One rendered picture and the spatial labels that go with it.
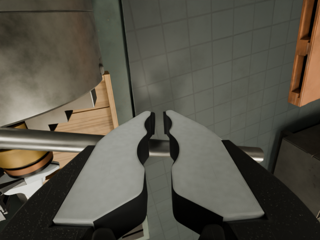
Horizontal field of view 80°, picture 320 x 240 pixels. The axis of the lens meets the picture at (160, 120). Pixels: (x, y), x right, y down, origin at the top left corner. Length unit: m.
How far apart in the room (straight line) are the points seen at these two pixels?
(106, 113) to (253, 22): 1.60
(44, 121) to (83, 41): 0.15
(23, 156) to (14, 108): 0.16
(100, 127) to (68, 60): 0.39
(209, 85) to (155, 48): 0.62
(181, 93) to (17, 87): 1.53
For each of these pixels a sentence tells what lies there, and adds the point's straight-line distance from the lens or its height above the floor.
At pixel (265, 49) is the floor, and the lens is 2.12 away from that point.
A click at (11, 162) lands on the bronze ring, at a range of 0.38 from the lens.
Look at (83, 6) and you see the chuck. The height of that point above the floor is 1.14.
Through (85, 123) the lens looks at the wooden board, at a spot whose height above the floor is 0.88.
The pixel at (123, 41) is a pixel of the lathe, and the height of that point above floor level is 0.54.
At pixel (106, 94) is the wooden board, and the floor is 0.89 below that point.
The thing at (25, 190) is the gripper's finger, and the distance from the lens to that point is 0.44.
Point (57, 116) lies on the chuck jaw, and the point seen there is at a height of 1.11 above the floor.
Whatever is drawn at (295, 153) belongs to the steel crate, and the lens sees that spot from 2.69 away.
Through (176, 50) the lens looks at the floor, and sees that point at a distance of 1.57.
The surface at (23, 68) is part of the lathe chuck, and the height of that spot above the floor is 1.21.
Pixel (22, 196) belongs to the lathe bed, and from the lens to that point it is 0.80.
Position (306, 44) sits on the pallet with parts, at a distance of 2.34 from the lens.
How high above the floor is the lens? 1.41
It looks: 56 degrees down
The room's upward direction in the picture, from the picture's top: 142 degrees clockwise
